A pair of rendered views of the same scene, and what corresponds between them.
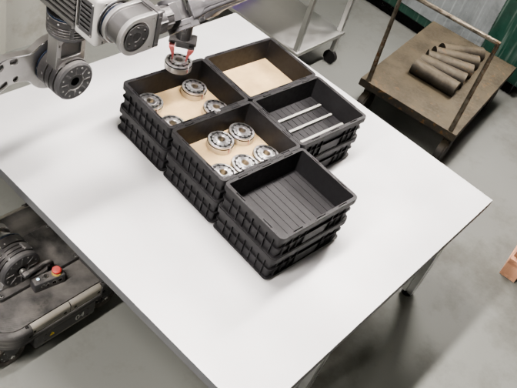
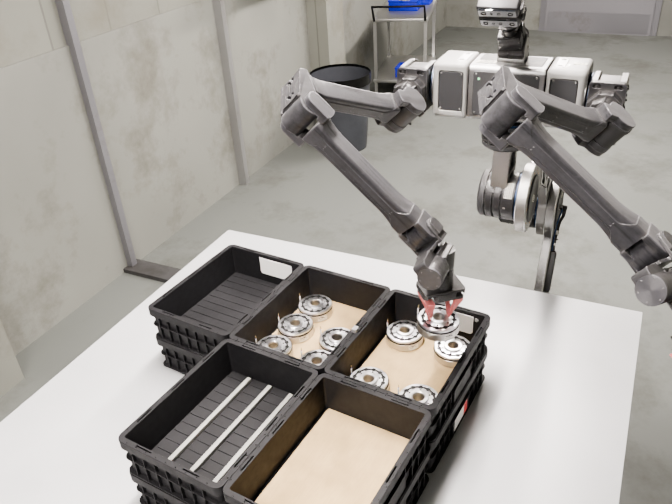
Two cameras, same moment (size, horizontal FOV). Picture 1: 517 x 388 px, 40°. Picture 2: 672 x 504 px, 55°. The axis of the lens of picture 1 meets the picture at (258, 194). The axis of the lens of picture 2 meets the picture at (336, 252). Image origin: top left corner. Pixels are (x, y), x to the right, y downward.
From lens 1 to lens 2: 3.52 m
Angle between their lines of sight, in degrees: 106
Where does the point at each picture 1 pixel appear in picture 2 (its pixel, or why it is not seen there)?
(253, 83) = (339, 482)
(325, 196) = (185, 343)
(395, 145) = not seen: outside the picture
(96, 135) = (494, 359)
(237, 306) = not seen: hidden behind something
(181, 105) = (418, 379)
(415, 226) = (40, 428)
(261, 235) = (252, 269)
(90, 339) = not seen: hidden behind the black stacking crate
